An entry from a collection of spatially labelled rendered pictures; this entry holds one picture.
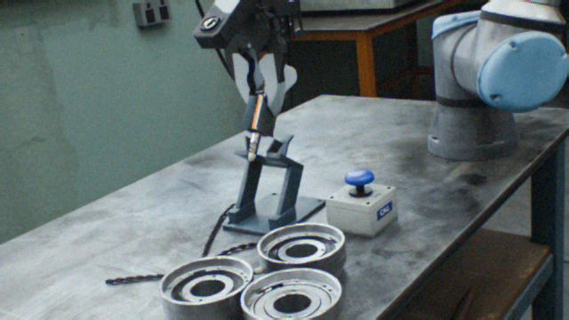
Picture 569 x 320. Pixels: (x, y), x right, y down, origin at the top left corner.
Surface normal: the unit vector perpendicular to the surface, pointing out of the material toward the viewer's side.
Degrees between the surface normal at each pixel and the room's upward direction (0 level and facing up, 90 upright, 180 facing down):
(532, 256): 0
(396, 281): 0
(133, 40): 90
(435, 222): 0
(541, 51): 97
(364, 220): 90
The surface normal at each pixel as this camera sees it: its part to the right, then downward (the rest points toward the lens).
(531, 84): 0.11, 0.43
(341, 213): -0.61, 0.33
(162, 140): 0.79, 0.11
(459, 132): -0.55, 0.04
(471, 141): -0.34, 0.05
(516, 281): -0.12, -0.94
